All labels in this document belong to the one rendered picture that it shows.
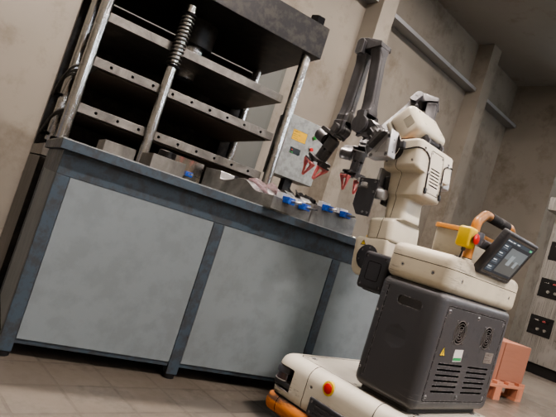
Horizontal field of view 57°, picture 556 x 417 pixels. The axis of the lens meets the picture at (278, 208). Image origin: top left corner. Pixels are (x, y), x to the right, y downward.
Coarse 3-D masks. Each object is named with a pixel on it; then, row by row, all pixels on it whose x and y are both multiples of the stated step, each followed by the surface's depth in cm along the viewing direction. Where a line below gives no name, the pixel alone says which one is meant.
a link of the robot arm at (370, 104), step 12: (372, 48) 218; (384, 48) 216; (372, 60) 217; (384, 60) 216; (372, 72) 215; (372, 84) 213; (372, 96) 212; (372, 108) 211; (360, 120) 209; (360, 132) 209
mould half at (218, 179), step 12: (204, 180) 248; (216, 180) 242; (228, 180) 236; (240, 180) 231; (228, 192) 234; (240, 192) 229; (252, 192) 224; (264, 204) 217; (276, 204) 217; (288, 204) 222; (300, 216) 229
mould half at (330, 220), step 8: (288, 192) 266; (304, 200) 268; (320, 208) 240; (312, 216) 239; (320, 216) 241; (328, 216) 243; (336, 216) 245; (320, 224) 241; (328, 224) 244; (336, 224) 246; (344, 224) 248; (352, 224) 250; (344, 232) 248
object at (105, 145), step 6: (102, 144) 212; (108, 144) 209; (114, 144) 210; (120, 144) 211; (108, 150) 209; (114, 150) 210; (120, 150) 211; (126, 150) 212; (132, 150) 214; (126, 156) 213; (132, 156) 214
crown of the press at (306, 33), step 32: (128, 0) 318; (160, 0) 302; (192, 0) 287; (224, 0) 281; (256, 0) 290; (192, 32) 308; (224, 32) 320; (256, 32) 304; (288, 32) 302; (320, 32) 312; (256, 64) 362; (288, 64) 341
